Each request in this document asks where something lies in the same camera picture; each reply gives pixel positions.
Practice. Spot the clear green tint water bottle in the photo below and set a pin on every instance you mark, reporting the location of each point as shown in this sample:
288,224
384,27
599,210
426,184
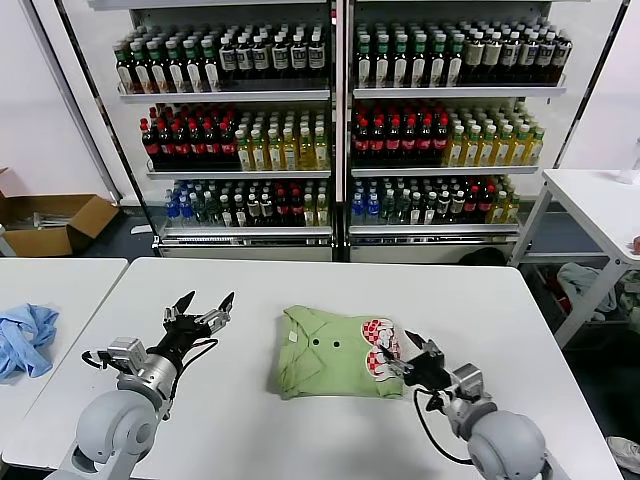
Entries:
388,210
199,212
402,210
212,212

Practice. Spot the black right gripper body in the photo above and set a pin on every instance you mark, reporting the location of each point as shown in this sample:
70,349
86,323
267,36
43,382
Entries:
430,372

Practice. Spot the white paper scrap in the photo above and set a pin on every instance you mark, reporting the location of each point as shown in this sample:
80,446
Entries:
139,230

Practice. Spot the light green polo shirt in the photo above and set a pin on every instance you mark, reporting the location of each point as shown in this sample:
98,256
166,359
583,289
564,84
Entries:
320,370

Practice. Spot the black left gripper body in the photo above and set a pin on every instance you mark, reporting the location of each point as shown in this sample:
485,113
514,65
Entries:
180,337

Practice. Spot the large yellow juice bottle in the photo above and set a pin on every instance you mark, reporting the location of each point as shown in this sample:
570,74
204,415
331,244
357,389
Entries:
521,151
473,152
320,154
457,152
489,152
505,151
259,155
243,155
305,154
536,151
274,155
290,154

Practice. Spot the green cap tea bottle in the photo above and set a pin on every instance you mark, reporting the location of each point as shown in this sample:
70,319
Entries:
420,67
365,67
194,72
159,74
400,67
438,67
142,74
382,67
455,67
177,73
125,75
211,72

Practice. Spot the grey metal rods bundle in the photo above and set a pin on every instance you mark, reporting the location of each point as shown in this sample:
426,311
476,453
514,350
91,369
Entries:
39,220

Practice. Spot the white beverage display cabinet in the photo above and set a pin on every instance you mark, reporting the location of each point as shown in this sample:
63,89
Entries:
426,250
224,252

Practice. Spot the pale cardboard piece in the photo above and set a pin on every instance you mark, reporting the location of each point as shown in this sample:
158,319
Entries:
7,182

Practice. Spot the small red cap cola bottle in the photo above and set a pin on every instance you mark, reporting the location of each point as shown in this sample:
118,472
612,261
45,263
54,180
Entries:
485,204
471,204
296,209
282,209

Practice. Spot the translucent plastic cup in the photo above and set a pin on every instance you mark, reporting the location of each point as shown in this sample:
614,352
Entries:
628,177

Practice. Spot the pale green crumpled garment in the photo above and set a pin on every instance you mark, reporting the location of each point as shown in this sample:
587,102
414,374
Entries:
631,300

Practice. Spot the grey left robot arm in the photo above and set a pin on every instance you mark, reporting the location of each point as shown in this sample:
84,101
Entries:
115,425

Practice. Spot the black bag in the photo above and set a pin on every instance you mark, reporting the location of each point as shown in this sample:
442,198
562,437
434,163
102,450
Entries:
483,257

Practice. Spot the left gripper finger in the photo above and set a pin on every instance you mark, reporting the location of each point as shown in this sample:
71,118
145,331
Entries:
172,314
212,321

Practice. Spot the clothes storage bin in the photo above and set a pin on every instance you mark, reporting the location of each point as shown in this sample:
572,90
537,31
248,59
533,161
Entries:
543,287

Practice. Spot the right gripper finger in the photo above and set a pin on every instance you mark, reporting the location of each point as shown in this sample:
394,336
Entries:
400,366
430,348

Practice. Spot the small yellow juice bottle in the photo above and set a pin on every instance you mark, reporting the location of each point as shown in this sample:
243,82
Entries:
499,211
321,214
512,210
309,214

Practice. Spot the blue label water bottle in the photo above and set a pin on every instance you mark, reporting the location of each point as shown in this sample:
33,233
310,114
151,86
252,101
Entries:
186,210
172,210
373,209
358,209

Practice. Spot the open brown cardboard box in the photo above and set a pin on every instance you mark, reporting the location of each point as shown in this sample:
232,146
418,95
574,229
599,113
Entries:
44,240

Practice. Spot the crumpled light blue garment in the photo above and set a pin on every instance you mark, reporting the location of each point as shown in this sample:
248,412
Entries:
30,345

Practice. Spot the white sneaker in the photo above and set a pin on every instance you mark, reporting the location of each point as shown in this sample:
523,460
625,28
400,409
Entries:
625,450

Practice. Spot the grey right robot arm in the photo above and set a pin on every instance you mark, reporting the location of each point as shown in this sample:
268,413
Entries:
505,440

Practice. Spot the grey crumpled garment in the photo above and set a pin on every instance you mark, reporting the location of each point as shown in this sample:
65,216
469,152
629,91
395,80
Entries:
580,280

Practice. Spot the person hand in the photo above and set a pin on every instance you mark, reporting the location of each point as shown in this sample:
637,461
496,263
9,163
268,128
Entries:
636,246

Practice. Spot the white side table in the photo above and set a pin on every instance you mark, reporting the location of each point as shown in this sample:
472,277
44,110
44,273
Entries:
595,210

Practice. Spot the small dark tea bottle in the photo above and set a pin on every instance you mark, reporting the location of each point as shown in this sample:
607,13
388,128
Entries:
253,210
457,205
266,210
443,205

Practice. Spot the red fabric item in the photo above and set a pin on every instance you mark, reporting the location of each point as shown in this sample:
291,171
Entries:
560,302

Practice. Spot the white label green cap bottle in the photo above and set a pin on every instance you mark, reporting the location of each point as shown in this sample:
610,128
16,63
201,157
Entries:
240,214
430,212
226,214
416,212

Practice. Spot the large red cap cola bottle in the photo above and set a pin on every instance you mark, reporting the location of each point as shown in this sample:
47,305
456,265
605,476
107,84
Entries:
425,144
394,144
363,144
148,147
165,146
227,145
379,144
410,144
441,144
212,145
197,146
181,146

